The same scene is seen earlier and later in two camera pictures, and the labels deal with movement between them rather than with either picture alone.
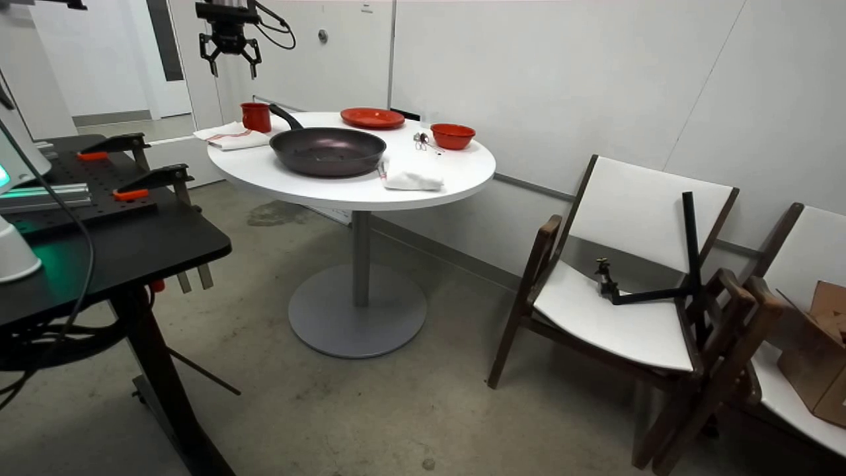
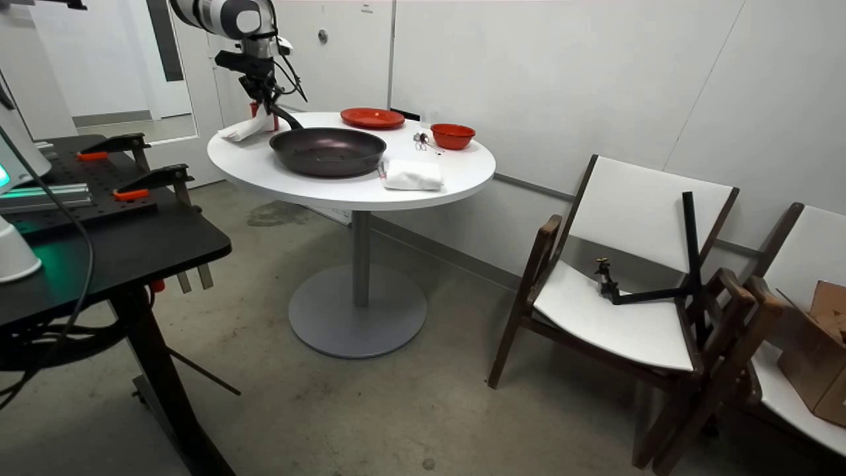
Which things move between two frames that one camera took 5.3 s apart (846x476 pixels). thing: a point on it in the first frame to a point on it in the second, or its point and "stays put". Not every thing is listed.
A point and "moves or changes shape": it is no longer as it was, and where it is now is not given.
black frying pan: x=325 y=151 stays put
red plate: x=372 y=117 stays put
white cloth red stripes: x=234 y=135 moves or changes shape
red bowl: x=454 y=135 stays put
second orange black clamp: x=142 y=192 stays put
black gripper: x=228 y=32 to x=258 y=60
